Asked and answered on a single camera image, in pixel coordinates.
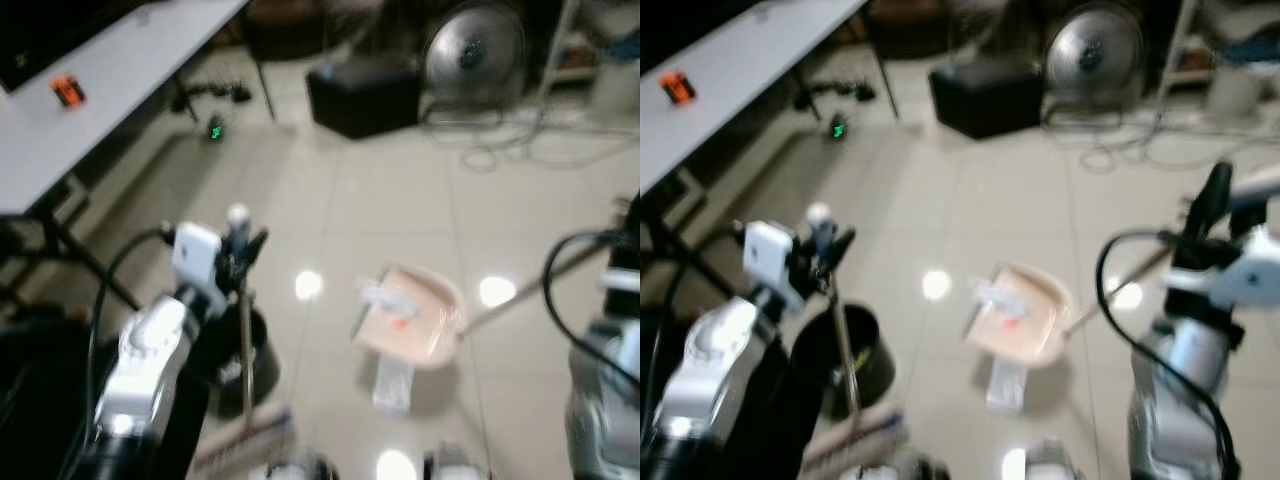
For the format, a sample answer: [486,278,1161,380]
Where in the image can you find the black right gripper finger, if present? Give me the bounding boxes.
[1196,160,1234,237]

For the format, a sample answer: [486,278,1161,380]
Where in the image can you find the broom with metal handle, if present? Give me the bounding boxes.
[800,202,913,477]
[190,203,298,477]

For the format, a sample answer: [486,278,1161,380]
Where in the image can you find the pink long-handled dustpan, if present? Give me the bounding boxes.
[963,248,1173,371]
[352,243,609,373]

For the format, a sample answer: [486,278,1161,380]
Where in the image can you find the round metal floor fan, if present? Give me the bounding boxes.
[1042,2,1147,126]
[420,2,529,129]

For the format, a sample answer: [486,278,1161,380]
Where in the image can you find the black round waste bin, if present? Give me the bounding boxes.
[205,305,282,417]
[790,303,897,421]

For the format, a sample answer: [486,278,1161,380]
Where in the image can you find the white crumpled paper scrap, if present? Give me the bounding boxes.
[975,283,1022,310]
[360,283,407,310]

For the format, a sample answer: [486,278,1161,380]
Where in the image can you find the white shelf rack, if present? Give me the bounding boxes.
[1165,0,1280,123]
[540,0,641,113]

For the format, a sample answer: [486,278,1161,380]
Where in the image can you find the black power strip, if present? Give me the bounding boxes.
[170,80,254,117]
[795,78,878,114]

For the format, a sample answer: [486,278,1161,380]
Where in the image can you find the orange and black device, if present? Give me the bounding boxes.
[659,70,697,106]
[51,74,87,109]

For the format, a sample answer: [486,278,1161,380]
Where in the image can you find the black box stool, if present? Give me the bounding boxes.
[305,62,423,141]
[928,62,1046,141]

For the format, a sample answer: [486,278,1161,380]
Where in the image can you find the grey table with black legs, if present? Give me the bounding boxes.
[640,0,901,301]
[0,0,277,313]

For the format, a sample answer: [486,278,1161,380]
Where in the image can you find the white paper strip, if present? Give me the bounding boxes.
[985,358,1032,417]
[373,355,417,414]

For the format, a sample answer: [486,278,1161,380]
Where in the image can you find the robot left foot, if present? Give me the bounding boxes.
[262,450,339,480]

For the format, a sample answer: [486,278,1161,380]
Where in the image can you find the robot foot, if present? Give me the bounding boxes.
[1024,440,1089,480]
[262,450,339,480]
[424,443,493,480]

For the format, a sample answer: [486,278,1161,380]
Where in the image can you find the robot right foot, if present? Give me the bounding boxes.
[424,443,493,480]
[1024,440,1089,480]

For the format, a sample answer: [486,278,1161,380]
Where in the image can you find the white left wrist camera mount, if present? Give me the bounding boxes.
[172,222,225,319]
[743,220,799,316]

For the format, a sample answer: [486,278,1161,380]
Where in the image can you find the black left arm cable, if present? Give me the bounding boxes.
[60,228,177,480]
[650,224,751,401]

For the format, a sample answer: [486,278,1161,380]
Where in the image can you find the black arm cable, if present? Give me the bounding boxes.
[1097,230,1243,476]
[60,228,177,480]
[542,230,641,393]
[650,224,751,401]

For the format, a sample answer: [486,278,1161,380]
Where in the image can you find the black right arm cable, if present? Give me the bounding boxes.
[542,230,641,393]
[1097,230,1243,476]

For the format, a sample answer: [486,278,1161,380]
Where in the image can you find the grey floor cable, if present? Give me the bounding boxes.
[420,100,641,173]
[1040,100,1280,173]

